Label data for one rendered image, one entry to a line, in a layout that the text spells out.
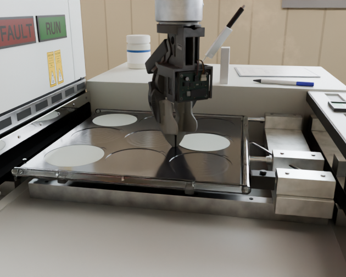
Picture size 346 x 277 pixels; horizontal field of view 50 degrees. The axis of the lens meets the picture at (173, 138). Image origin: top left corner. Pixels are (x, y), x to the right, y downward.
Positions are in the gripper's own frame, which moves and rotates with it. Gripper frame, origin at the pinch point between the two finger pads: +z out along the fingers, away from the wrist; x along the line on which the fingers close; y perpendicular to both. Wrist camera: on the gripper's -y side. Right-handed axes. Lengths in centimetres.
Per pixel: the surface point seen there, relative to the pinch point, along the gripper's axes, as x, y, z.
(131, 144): -6.5, -4.1, 1.4
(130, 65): 9.6, -48.0, -6.3
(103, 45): 47, -207, 3
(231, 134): 13.2, -0.5, 1.3
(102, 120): -6.9, -21.5, 1.4
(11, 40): -24.2, -11.4, -17.2
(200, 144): 4.8, 1.9, 1.3
